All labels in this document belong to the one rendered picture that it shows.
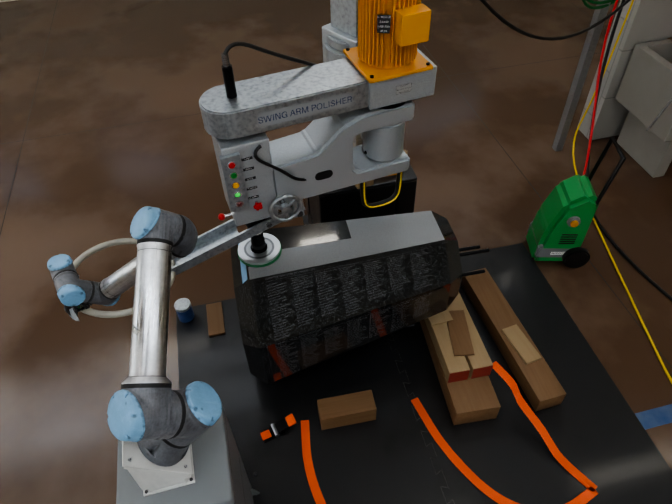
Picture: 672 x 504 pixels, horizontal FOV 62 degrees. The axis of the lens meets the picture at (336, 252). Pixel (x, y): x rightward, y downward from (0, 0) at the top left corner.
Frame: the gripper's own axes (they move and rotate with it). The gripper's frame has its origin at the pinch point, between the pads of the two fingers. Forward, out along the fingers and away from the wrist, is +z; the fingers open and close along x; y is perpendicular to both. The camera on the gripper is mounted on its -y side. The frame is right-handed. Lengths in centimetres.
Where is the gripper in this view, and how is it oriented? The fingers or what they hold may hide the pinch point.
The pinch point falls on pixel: (80, 314)
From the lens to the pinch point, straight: 273.0
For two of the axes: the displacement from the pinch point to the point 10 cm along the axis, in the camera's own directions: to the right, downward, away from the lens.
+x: 6.2, -5.4, 5.7
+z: -0.6, 6.9, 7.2
